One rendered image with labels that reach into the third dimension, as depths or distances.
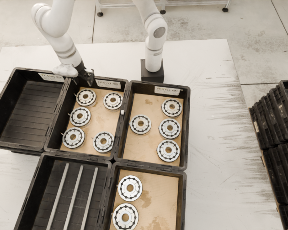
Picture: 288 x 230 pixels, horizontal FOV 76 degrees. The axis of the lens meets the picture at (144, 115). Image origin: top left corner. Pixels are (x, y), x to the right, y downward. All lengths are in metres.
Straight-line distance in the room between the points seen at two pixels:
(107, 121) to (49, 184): 0.37
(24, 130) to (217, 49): 1.28
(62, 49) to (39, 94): 0.51
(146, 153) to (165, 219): 0.28
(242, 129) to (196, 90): 0.34
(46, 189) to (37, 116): 0.37
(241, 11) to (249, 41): 0.53
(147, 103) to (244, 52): 1.79
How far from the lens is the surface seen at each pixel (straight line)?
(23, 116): 1.13
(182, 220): 0.77
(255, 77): 2.40
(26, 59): 1.54
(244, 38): 2.73
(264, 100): 1.77
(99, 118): 0.96
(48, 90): 1.14
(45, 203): 0.96
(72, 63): 0.73
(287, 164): 1.64
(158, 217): 0.86
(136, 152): 0.88
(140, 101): 0.98
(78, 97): 1.01
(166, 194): 0.86
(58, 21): 0.61
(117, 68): 1.27
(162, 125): 0.89
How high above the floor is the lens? 1.69
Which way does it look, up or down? 66 degrees down
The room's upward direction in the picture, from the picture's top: 1 degrees counter-clockwise
